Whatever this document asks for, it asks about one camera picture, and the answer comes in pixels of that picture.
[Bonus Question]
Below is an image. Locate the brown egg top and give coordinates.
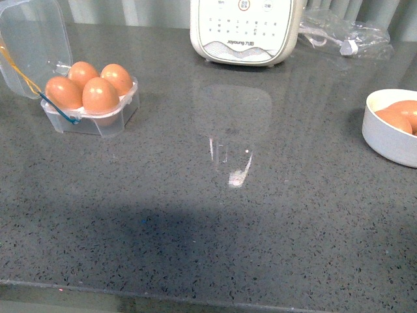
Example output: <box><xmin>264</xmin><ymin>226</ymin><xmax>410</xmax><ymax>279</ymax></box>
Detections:
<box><xmin>82</xmin><ymin>77</ymin><xmax>119</xmax><ymax>115</ymax></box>

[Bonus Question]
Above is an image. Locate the brown egg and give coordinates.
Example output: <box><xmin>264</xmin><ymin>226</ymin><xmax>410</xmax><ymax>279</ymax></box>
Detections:
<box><xmin>82</xmin><ymin>77</ymin><xmax>119</xmax><ymax>115</ymax></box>
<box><xmin>387</xmin><ymin>100</ymin><xmax>417</xmax><ymax>135</ymax></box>
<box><xmin>375</xmin><ymin>109</ymin><xmax>412</xmax><ymax>134</ymax></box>

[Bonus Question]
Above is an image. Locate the brown egg box back right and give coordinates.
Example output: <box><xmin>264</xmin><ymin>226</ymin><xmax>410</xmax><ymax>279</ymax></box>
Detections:
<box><xmin>100</xmin><ymin>63</ymin><xmax>133</xmax><ymax>97</ymax></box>

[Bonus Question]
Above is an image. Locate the brown egg box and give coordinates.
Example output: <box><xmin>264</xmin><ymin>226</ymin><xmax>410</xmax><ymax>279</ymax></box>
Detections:
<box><xmin>68</xmin><ymin>61</ymin><xmax>99</xmax><ymax>91</ymax></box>
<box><xmin>45</xmin><ymin>76</ymin><xmax>83</xmax><ymax>110</ymax></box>
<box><xmin>100</xmin><ymin>63</ymin><xmax>133</xmax><ymax>97</ymax></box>

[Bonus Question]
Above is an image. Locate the brown egg box back left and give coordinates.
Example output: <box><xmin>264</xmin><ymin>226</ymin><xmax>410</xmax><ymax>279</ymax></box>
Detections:
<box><xmin>68</xmin><ymin>61</ymin><xmax>99</xmax><ymax>91</ymax></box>

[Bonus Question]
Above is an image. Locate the brown egg box front left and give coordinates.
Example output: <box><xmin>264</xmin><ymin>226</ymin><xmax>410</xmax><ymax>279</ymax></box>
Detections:
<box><xmin>45</xmin><ymin>76</ymin><xmax>83</xmax><ymax>110</ymax></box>

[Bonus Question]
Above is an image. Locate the brown egg left in bowl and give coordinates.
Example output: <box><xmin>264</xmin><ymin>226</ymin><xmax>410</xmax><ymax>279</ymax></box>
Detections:
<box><xmin>375</xmin><ymin>109</ymin><xmax>412</xmax><ymax>134</ymax></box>

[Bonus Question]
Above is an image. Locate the clear plastic egg box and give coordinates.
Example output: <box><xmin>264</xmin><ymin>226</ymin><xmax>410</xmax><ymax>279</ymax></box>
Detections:
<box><xmin>1</xmin><ymin>1</ymin><xmax>139</xmax><ymax>138</ymax></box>

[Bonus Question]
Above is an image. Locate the brown egg front in bowl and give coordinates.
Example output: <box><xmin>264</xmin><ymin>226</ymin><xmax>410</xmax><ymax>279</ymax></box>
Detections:
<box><xmin>387</xmin><ymin>100</ymin><xmax>417</xmax><ymax>135</ymax></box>

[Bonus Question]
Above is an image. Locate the white soy milk maker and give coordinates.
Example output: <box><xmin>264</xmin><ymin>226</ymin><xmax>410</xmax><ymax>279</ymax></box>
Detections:
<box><xmin>190</xmin><ymin>0</ymin><xmax>305</xmax><ymax>67</ymax></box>

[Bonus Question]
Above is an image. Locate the clear plastic bag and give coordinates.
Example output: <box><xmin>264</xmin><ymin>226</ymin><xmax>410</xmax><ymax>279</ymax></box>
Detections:
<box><xmin>298</xmin><ymin>9</ymin><xmax>394</xmax><ymax>60</ymax></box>

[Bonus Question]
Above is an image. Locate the white bowl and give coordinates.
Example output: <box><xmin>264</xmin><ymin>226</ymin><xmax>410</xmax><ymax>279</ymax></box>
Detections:
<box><xmin>362</xmin><ymin>89</ymin><xmax>416</xmax><ymax>168</ymax></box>

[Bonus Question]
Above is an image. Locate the grey curtain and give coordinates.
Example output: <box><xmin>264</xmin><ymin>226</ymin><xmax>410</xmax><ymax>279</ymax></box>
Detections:
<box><xmin>59</xmin><ymin>1</ymin><xmax>416</xmax><ymax>42</ymax></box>

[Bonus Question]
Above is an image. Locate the white power cable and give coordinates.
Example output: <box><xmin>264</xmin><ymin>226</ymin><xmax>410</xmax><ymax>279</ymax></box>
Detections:
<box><xmin>298</xmin><ymin>24</ymin><xmax>358</xmax><ymax>57</ymax></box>

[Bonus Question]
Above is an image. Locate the yellow blue string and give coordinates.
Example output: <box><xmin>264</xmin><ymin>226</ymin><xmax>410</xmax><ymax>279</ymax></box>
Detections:
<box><xmin>0</xmin><ymin>42</ymin><xmax>81</xmax><ymax>125</ymax></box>

